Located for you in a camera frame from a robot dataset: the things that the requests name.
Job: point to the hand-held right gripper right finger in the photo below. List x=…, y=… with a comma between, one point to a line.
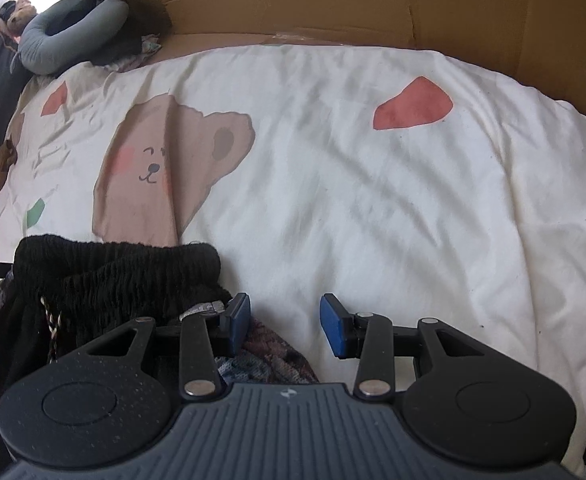
x=335, y=326

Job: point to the black crumpled cloth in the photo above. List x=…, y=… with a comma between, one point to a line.
x=115, y=47

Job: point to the grey neck pillow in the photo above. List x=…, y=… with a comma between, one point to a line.
x=73, y=30

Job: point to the cream bear print blanket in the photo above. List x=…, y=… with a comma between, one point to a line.
x=373, y=200

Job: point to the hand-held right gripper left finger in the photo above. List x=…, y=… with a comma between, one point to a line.
x=238, y=321

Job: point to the black pants with bear trim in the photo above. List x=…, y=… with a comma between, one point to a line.
x=98, y=280

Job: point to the light floral cloth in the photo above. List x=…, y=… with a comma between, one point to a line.
x=145, y=49

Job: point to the brown teddy bear toy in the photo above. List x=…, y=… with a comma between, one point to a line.
x=18, y=15

